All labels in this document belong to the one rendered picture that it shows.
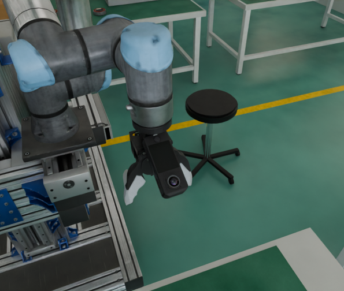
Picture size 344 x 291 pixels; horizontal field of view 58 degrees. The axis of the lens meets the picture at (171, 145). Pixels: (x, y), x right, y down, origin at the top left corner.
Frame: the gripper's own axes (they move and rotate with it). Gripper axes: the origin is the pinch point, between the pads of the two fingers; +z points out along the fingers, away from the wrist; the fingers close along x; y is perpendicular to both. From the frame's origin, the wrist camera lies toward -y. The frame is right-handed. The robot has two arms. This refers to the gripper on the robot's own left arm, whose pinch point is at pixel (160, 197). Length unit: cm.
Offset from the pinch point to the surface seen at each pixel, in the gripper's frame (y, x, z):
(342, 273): -17, -51, 40
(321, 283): -17, -43, 40
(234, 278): -6.4, -19.9, 40.2
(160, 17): 218, -76, 41
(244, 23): 219, -163, 59
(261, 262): -5, -30, 40
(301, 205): 49, -112, 115
